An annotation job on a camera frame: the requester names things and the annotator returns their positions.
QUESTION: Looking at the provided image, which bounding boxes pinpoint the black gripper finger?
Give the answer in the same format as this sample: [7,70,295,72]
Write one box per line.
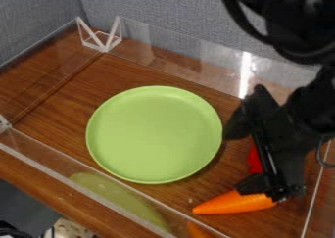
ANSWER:
[235,173,279,200]
[226,99,252,140]

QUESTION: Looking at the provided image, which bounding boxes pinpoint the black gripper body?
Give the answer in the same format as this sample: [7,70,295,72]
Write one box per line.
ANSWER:
[246,66,335,200]

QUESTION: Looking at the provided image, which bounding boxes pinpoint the orange toy carrot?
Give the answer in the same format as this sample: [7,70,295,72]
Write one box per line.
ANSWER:
[192,190,276,214]

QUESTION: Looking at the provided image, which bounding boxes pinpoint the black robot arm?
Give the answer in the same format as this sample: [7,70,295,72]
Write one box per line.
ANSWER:
[223,0,335,202]

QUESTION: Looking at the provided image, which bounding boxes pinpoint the red plastic block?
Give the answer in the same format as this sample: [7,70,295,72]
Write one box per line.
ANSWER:
[247,145,263,173]

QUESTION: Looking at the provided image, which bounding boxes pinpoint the green round plate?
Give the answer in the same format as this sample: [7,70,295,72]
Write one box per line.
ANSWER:
[86,86,223,184]

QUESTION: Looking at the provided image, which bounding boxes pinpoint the black cable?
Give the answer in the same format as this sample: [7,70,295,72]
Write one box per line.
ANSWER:
[315,135,335,168]

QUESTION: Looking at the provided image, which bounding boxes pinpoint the clear acrylic corner bracket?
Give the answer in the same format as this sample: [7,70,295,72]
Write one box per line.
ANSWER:
[76,17,123,53]

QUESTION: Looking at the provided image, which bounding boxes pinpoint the clear acrylic barrier wall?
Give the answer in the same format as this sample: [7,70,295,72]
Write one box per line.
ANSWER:
[0,19,335,238]

